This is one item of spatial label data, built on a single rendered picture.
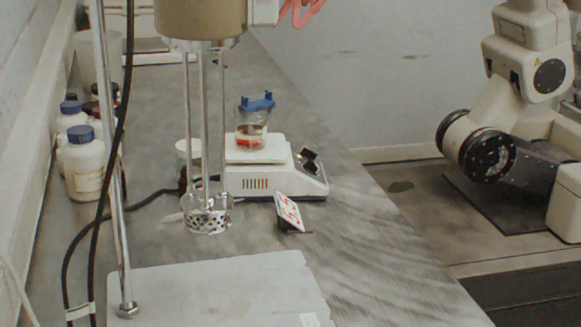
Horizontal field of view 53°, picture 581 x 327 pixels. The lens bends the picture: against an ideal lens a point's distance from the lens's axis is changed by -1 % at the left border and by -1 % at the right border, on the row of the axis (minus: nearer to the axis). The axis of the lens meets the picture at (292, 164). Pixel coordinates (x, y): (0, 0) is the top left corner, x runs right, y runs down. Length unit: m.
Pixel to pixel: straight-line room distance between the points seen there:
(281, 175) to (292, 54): 1.65
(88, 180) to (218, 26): 0.56
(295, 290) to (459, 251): 0.94
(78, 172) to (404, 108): 2.11
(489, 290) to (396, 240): 0.75
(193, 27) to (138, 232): 0.49
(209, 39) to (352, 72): 2.20
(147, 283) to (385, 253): 0.38
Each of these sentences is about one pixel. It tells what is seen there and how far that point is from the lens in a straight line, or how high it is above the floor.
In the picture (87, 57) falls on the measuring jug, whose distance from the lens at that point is 1.65.
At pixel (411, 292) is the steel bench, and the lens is 0.91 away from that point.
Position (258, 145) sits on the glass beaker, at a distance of 1.08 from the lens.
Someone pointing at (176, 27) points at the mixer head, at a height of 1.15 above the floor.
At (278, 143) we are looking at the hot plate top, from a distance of 1.12.
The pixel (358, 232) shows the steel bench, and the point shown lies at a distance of 1.03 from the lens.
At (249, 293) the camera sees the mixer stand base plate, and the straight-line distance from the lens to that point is 0.86.
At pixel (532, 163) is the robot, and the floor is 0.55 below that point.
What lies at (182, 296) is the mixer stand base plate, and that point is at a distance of 0.87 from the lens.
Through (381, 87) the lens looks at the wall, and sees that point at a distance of 2.89.
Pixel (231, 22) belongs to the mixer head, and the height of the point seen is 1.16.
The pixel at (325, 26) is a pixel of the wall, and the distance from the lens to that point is 2.70.
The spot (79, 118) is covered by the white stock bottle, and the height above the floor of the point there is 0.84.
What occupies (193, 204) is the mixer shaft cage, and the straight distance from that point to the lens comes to 0.75.
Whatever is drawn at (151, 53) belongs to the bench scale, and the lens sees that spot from 1.93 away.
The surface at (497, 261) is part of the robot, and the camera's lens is 1.75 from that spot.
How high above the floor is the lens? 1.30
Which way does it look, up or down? 26 degrees down
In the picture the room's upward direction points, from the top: 2 degrees clockwise
